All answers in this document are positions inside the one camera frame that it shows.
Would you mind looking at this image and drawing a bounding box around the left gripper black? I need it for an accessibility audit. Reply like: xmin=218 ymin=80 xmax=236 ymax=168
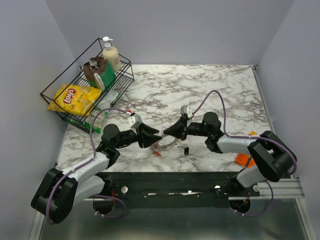
xmin=114 ymin=122 xmax=162 ymax=149

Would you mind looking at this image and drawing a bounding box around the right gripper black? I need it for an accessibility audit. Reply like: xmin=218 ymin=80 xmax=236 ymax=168
xmin=163 ymin=116 xmax=211 ymax=141

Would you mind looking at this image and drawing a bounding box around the metal disc with keyrings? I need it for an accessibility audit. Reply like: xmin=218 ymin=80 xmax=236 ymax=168
xmin=150 ymin=134 xmax=180 ymax=152

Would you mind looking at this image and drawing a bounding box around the red key tag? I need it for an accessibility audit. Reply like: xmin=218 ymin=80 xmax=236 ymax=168
xmin=153 ymin=150 xmax=162 ymax=156

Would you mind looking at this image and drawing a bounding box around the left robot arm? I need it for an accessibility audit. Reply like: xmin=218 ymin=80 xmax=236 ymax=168
xmin=30 ymin=123 xmax=162 ymax=224

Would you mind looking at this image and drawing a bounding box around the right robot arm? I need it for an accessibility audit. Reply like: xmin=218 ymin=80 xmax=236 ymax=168
xmin=164 ymin=112 xmax=297 ymax=196

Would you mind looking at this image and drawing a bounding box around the key with black fob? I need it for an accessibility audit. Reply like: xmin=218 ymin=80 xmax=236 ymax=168
xmin=178 ymin=143 xmax=190 ymax=156

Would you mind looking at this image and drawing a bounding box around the white green package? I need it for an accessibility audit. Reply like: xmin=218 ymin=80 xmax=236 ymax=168
xmin=84 ymin=90 xmax=121 ymax=134

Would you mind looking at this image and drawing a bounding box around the orange box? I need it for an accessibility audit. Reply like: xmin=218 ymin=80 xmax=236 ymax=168
xmin=234 ymin=153 xmax=256 ymax=168

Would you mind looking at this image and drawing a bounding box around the yellow Lays chip bag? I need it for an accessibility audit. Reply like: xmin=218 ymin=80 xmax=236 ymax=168
xmin=47 ymin=83 xmax=102 ymax=116

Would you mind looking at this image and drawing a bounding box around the brown and green bag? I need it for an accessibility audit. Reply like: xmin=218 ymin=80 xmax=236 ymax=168
xmin=83 ymin=56 xmax=116 ymax=92

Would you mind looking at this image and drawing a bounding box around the cream pump lotion bottle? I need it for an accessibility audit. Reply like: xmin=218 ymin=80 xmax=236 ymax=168
xmin=102 ymin=36 xmax=122 ymax=72

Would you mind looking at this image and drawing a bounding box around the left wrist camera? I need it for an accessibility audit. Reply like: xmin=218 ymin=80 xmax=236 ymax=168
xmin=127 ymin=113 xmax=143 ymax=130

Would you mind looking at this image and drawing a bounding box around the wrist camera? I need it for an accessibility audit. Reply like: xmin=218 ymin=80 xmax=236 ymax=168
xmin=127 ymin=113 xmax=143 ymax=130
xmin=180 ymin=105 xmax=194 ymax=119

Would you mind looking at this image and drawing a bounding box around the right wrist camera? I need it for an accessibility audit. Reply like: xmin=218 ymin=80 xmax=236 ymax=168
xmin=180 ymin=105 xmax=194 ymax=119

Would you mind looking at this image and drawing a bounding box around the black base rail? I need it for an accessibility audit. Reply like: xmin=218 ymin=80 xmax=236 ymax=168
xmin=50 ymin=170 xmax=301 ymax=209

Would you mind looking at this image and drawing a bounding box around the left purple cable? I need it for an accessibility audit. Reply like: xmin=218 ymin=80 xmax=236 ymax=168
xmin=45 ymin=107 xmax=132 ymax=226

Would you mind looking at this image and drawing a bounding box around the purple cable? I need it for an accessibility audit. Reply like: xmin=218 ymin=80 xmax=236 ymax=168
xmin=192 ymin=89 xmax=299 ymax=217
xmin=45 ymin=107 xmax=132 ymax=226

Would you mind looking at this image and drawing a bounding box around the black wire rack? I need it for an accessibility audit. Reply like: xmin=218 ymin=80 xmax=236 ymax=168
xmin=40 ymin=38 xmax=135 ymax=133

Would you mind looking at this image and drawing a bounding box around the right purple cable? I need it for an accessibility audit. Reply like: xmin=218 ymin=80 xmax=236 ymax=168
xmin=192 ymin=89 xmax=299 ymax=217

